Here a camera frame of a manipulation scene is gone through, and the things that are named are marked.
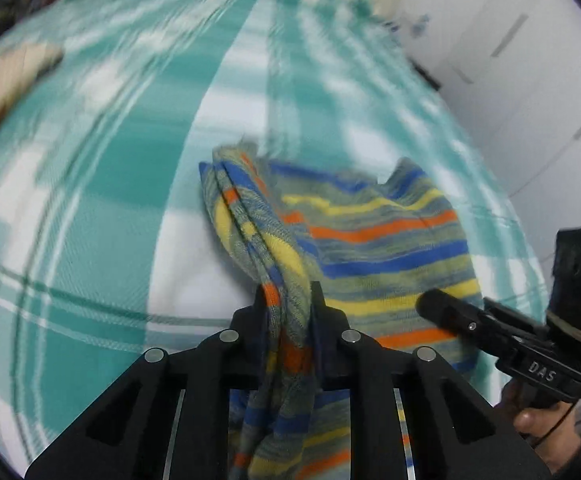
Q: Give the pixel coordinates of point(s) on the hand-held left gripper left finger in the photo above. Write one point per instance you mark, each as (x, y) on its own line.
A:
(250, 325)

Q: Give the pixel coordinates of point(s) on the white wardrobe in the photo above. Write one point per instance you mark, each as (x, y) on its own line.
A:
(520, 85)

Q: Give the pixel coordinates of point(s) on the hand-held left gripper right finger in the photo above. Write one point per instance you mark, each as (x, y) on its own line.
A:
(331, 326)

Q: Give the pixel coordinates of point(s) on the striped beige pillow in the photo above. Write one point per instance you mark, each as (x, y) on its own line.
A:
(0, 80)

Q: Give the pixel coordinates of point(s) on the striped knit sweater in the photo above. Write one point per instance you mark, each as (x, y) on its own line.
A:
(370, 240)

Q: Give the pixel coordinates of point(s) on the person's right hand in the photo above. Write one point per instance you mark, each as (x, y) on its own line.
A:
(545, 422)

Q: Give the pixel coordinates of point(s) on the green plaid bed blanket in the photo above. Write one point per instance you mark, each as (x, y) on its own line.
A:
(95, 210)

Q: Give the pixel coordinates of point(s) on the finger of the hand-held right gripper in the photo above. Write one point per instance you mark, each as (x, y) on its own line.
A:
(445, 310)
(513, 315)

